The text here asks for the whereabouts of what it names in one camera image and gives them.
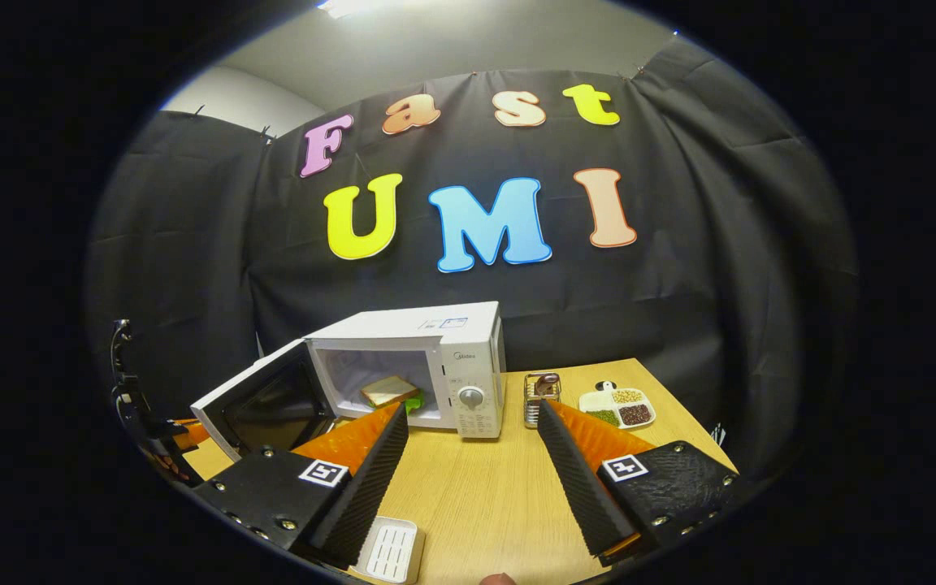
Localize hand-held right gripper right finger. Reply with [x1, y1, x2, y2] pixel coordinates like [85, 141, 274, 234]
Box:
[537, 398, 741, 567]

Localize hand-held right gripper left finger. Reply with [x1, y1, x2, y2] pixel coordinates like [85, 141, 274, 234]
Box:
[192, 402, 410, 570]

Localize toast sandwich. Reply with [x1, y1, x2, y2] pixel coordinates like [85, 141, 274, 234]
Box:
[358, 375, 424, 417]

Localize white microwave oven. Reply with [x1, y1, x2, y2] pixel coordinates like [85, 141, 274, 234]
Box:
[190, 301, 508, 462]

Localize white plastic tray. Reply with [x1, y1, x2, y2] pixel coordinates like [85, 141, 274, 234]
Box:
[352, 516, 426, 585]

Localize white divided dish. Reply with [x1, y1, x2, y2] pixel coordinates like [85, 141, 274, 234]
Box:
[578, 380, 657, 430]

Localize black backdrop cloth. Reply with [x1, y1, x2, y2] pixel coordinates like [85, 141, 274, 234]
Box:
[86, 37, 859, 480]

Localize metal wire basket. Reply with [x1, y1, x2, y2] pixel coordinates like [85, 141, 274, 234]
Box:
[522, 372, 562, 429]

